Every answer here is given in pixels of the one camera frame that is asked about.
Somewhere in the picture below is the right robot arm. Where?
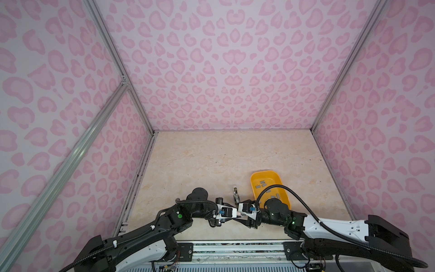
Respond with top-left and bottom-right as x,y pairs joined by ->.
220,198 -> 414,272

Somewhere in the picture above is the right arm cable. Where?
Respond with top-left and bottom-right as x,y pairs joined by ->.
255,184 -> 429,269

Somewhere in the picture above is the diagonal aluminium frame bar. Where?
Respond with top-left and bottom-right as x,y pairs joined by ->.
1,80 -> 130,272

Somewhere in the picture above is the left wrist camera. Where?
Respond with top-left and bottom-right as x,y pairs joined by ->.
216,206 -> 238,219

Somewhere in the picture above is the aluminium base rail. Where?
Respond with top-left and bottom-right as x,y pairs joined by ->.
91,239 -> 392,272

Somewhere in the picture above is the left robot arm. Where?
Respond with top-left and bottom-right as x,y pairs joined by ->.
63,188 -> 240,272

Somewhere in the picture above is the yellow plastic tray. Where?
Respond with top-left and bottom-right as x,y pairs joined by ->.
250,170 -> 291,209

